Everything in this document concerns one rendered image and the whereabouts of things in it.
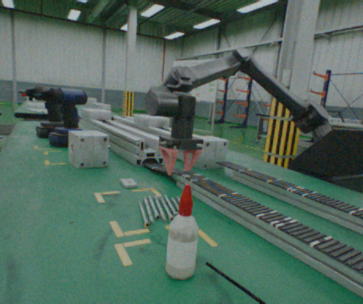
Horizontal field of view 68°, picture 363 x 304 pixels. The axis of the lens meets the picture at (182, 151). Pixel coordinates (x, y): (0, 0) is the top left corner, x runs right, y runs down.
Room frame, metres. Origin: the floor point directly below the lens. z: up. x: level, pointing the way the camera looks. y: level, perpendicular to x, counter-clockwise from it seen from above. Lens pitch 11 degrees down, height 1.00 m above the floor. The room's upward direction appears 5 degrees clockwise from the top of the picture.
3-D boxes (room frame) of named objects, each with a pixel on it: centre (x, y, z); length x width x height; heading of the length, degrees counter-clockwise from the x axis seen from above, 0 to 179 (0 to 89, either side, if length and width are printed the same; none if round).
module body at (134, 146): (1.17, 0.32, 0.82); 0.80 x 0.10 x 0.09; 33
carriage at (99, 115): (1.38, 0.46, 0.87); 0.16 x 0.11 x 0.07; 33
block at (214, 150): (0.91, -0.09, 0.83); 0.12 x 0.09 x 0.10; 123
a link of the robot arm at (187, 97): (0.69, 0.01, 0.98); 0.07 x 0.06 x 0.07; 130
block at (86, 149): (0.81, 0.27, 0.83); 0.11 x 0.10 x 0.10; 127
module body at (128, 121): (1.28, 0.16, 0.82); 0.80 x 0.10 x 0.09; 33
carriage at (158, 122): (1.28, 0.16, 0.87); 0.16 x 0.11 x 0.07; 33
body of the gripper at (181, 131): (0.70, 0.01, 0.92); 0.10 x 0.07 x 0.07; 123
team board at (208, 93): (6.95, -0.14, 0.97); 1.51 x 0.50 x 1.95; 48
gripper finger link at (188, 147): (0.70, -0.01, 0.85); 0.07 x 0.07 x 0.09; 33
